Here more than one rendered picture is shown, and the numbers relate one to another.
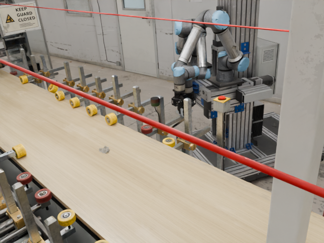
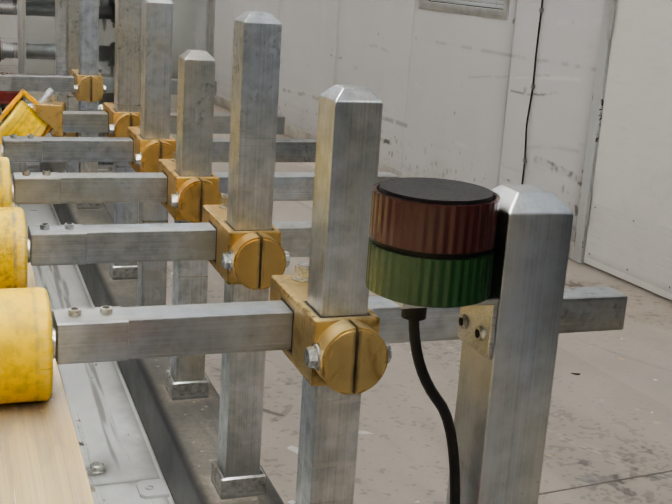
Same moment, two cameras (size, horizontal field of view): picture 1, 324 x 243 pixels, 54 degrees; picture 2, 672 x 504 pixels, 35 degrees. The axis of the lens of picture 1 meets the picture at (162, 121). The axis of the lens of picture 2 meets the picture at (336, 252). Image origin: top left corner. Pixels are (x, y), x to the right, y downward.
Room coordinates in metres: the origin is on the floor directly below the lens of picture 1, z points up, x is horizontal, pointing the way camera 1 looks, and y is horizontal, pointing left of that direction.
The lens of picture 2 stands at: (1.51, -0.11, 1.21)
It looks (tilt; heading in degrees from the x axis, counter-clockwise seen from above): 15 degrees down; 23
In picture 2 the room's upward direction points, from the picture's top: 4 degrees clockwise
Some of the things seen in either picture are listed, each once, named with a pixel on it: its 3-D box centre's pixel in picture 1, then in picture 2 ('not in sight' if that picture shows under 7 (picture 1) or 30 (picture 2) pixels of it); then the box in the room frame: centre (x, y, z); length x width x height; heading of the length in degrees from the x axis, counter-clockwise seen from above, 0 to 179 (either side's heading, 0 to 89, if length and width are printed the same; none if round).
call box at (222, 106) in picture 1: (222, 104); not in sight; (1.64, -0.35, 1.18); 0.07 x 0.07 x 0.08; 43
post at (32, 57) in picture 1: (37, 75); (74, 106); (3.48, 1.36, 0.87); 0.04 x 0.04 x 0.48; 43
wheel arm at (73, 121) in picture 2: (75, 79); (175, 123); (3.02, 0.82, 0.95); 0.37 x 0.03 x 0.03; 133
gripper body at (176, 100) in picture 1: (179, 97); not in sight; (2.03, -0.13, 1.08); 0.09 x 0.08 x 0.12; 43
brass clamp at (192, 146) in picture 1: (186, 143); not in sight; (1.85, -0.15, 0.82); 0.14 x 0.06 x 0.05; 43
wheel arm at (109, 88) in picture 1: (99, 92); (200, 185); (2.61, 0.53, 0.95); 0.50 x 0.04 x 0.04; 133
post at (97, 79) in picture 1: (101, 102); (190, 257); (2.57, 0.51, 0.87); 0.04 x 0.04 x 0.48; 43
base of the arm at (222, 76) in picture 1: (224, 73); not in sight; (2.45, -0.54, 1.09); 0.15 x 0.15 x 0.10
